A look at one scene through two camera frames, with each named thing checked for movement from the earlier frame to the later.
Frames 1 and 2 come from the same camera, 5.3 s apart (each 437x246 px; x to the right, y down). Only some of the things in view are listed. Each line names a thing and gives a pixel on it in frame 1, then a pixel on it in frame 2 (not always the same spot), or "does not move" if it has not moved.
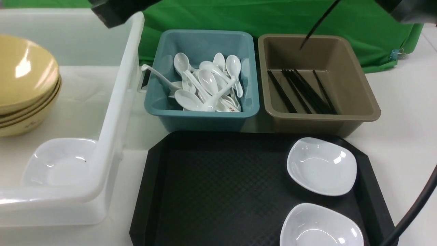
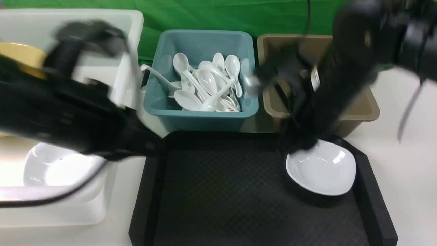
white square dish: x=321 y=166 does not move
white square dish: x=307 y=224 → x=314 y=78
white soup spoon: x=210 y=104 does not move
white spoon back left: x=181 y=63 does not move
